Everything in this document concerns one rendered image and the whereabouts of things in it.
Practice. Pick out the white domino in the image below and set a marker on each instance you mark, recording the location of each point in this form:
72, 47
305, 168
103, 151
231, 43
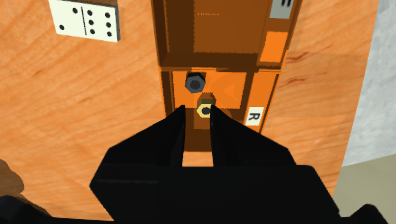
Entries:
86, 20

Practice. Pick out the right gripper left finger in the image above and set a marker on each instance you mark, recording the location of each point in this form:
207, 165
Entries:
153, 145

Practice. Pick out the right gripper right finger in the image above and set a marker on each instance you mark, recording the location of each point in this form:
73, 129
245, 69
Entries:
243, 145

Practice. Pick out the orange two-compartment bin tray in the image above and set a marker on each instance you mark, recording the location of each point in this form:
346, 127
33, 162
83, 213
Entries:
221, 40

